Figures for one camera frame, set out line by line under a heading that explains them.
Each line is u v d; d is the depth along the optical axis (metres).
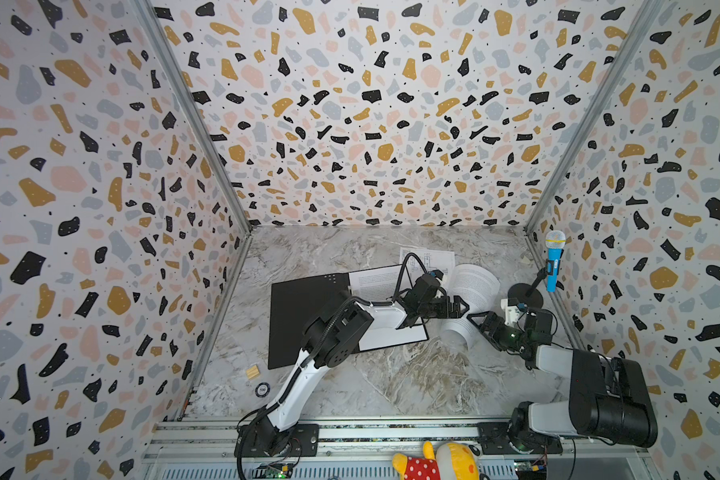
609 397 0.44
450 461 0.65
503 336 0.82
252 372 0.84
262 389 0.82
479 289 0.98
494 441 0.73
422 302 0.78
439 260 1.14
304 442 0.73
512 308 0.85
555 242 0.83
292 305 1.02
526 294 1.01
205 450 0.73
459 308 0.86
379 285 1.04
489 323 0.83
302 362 0.58
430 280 0.80
